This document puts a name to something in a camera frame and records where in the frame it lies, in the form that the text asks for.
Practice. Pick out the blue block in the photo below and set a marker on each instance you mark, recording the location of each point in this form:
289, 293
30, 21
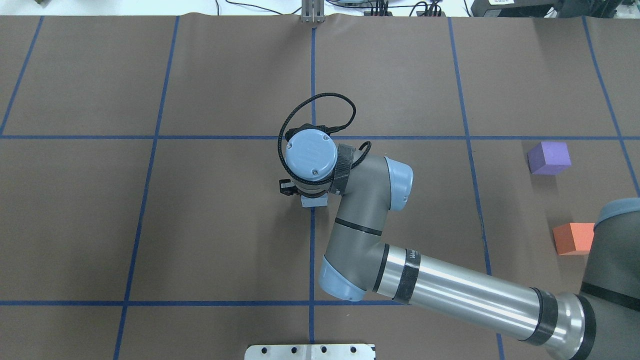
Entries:
314, 202

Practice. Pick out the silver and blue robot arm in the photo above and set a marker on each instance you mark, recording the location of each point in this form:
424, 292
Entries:
600, 322

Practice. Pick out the purple block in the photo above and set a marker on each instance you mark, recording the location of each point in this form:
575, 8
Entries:
549, 158

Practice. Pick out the orange block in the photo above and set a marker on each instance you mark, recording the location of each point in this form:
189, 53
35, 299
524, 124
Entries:
573, 238

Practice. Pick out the brown paper table mat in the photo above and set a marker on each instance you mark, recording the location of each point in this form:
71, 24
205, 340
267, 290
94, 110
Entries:
140, 211

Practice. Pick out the aluminium frame post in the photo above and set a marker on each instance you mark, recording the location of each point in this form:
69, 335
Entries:
313, 11

